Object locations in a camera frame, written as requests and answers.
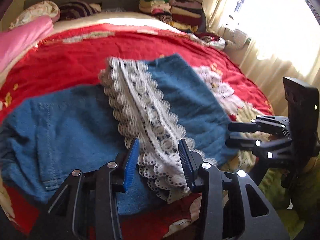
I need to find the floral cream pillow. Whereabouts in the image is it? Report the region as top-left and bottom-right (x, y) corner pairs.
(9, 1), (60, 29)

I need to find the pink quilt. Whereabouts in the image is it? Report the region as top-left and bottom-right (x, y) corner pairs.
(1, 16), (54, 72)

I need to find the cream curtain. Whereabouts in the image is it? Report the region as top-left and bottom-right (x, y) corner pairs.
(202, 0), (320, 117)

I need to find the green right sleeve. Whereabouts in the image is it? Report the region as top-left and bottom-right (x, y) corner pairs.
(259, 157), (319, 239)

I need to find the striped dark pillow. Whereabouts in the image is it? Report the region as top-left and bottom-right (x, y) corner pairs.
(59, 0), (102, 21)

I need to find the red floral bedspread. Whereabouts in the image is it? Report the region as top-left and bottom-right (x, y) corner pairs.
(0, 11), (276, 239)

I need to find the stack of folded clothes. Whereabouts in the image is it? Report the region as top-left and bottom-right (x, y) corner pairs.
(138, 0), (206, 34)

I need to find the blue denim pants lace hem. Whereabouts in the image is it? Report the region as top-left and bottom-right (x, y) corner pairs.
(1, 54), (236, 204)

